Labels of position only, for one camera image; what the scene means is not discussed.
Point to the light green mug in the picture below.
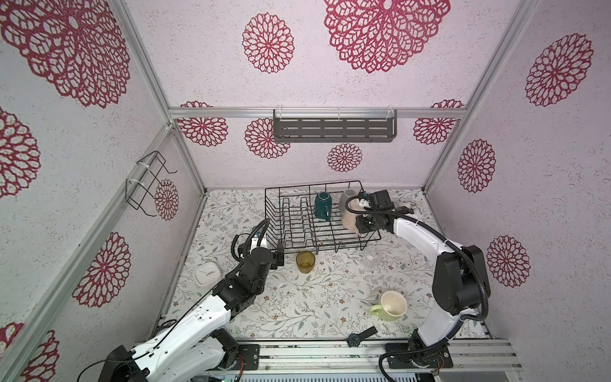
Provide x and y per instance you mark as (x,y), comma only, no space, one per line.
(392,307)

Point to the grey wall shelf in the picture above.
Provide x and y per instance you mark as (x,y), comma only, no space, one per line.
(339,129)

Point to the black wire wall basket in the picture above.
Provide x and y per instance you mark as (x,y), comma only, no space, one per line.
(137,190)

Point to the teal mug cream inside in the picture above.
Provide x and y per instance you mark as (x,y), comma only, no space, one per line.
(323,206)

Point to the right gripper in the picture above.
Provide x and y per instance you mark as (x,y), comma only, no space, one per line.
(365,222)

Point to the pink tall mug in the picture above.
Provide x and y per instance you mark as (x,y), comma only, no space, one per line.
(349,218)

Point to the amber textured glass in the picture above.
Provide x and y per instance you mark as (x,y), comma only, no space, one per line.
(305,261)

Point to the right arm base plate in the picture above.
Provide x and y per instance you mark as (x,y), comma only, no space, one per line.
(438,358)

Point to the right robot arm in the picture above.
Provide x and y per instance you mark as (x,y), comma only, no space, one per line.
(460,285)

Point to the black wire dish rack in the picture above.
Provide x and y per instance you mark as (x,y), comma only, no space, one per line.
(294,226)

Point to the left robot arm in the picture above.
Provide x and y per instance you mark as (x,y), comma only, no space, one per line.
(198,341)

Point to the clear glass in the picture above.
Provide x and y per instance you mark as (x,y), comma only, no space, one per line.
(370,259)

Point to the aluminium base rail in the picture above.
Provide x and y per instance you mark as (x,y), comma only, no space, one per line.
(297,356)

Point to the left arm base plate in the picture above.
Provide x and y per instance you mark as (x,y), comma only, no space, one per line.
(247,357)

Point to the grey mug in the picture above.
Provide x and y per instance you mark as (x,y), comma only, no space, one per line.
(346,194)

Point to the white square clock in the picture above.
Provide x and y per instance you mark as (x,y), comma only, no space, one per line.
(207,275)

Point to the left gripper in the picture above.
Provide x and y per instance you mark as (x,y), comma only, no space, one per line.
(278,257)

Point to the black wristwatch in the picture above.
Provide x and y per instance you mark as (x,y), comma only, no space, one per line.
(355,339)

